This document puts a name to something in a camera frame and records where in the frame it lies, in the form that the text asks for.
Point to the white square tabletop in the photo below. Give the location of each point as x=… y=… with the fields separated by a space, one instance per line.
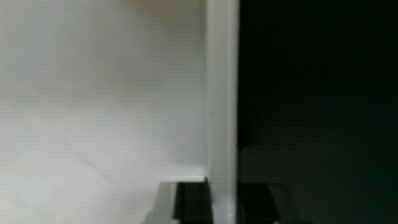
x=117 y=109

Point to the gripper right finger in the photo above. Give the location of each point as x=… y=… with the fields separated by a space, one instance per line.
x=266 y=205

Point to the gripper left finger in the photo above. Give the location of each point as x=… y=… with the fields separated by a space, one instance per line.
x=181 y=204

